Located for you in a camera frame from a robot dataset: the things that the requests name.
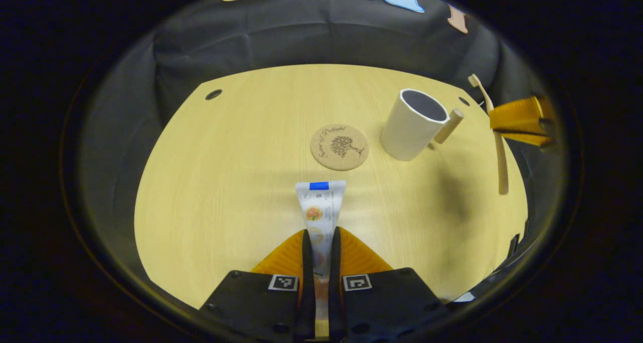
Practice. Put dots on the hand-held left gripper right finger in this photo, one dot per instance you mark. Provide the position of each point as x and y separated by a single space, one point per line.
335 303

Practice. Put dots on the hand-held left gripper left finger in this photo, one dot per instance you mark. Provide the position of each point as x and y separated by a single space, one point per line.
307 303

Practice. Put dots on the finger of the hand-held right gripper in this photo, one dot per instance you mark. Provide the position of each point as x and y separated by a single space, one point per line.
517 116
532 138

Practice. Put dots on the beige toothbrush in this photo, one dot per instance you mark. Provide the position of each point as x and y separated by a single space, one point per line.
502 167

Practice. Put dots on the white toothpaste tube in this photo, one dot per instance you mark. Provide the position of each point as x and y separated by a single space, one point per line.
321 207

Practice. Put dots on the round cork coaster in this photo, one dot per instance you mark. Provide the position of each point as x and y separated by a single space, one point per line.
339 147

